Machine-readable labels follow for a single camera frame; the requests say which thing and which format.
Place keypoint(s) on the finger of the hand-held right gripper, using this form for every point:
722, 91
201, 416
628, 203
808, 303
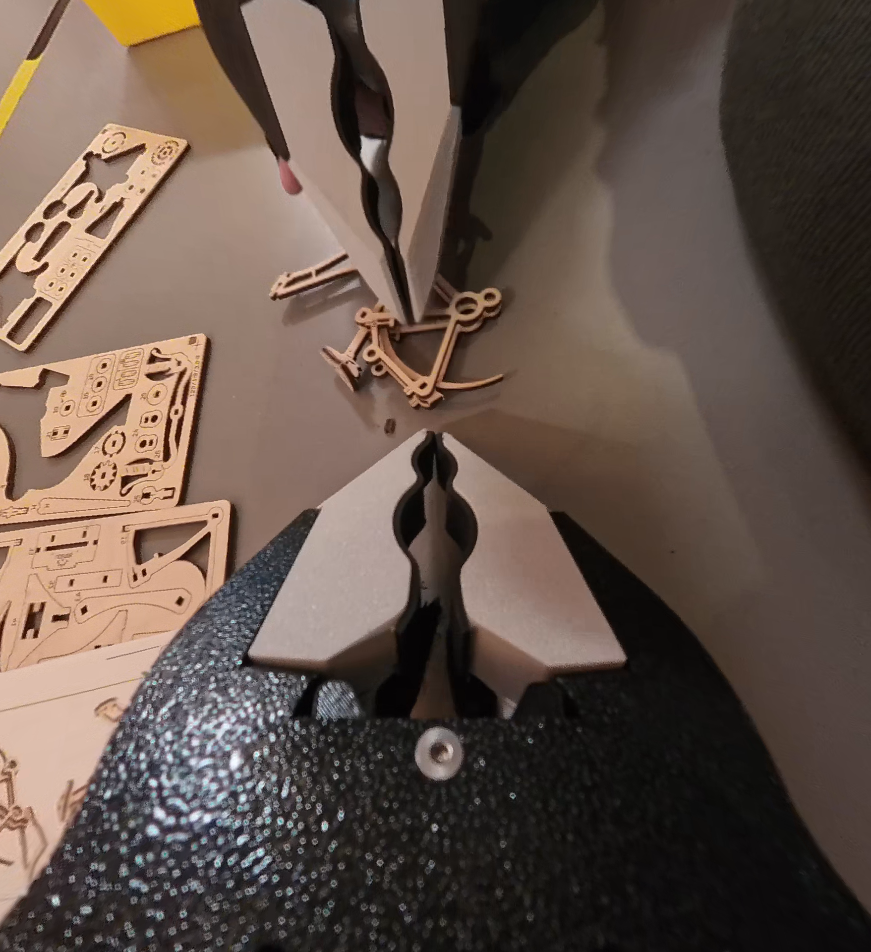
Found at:
294, 89
428, 97

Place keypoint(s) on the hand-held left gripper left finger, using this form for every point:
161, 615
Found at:
331, 595

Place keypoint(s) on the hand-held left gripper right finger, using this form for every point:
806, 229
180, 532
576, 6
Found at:
547, 595

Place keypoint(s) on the curved wooden strut part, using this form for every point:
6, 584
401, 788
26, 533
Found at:
309, 279

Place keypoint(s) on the wooden bicycle frame assembly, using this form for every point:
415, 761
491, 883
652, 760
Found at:
446, 349

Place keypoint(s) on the narrow wooden parts sheet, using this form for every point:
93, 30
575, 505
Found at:
71, 275

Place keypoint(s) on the wooden sheet with gear parts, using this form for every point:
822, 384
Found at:
78, 394

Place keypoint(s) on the person's right hand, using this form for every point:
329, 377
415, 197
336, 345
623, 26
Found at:
290, 177

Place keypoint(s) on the stacked yellow plastic bins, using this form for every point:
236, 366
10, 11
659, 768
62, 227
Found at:
145, 18

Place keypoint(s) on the white instruction booklet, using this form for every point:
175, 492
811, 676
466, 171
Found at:
19, 706

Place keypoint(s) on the person's dark jacket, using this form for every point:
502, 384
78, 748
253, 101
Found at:
837, 223

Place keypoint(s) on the wooden sheet with frame parts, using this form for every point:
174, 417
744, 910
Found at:
145, 617

